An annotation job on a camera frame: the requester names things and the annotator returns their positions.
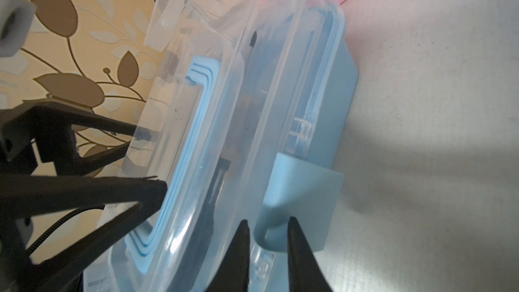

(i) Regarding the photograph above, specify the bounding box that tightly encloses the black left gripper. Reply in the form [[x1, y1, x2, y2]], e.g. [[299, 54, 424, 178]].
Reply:
[[1, 101, 168, 291]]

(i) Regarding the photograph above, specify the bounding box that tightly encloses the blue clear-lid toolbox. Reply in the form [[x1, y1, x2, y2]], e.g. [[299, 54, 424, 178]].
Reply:
[[84, 0, 358, 291]]

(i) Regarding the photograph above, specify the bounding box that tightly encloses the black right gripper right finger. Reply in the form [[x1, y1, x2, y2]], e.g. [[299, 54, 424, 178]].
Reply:
[[287, 217, 332, 292]]

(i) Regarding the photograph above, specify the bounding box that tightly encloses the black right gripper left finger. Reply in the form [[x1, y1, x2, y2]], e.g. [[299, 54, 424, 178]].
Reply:
[[205, 220, 250, 292]]

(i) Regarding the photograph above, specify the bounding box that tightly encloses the black orange screwdriver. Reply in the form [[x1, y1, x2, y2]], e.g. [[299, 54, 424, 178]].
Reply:
[[168, 158, 231, 291]]

